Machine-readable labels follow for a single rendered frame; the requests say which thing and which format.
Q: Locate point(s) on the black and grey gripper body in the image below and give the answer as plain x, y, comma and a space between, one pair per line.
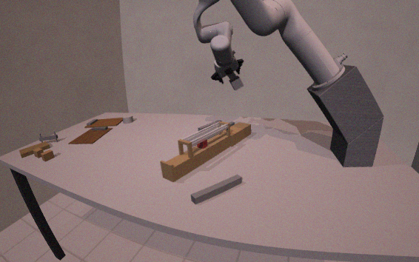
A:
220, 70

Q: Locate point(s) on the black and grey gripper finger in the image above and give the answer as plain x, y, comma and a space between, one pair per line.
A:
216, 77
240, 62

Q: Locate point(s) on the short grey cylinder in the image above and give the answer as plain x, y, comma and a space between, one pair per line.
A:
127, 119

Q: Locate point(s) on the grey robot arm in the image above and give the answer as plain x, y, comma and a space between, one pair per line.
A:
264, 17

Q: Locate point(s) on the small brown wooden block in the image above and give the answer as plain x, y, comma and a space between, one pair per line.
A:
46, 156
37, 152

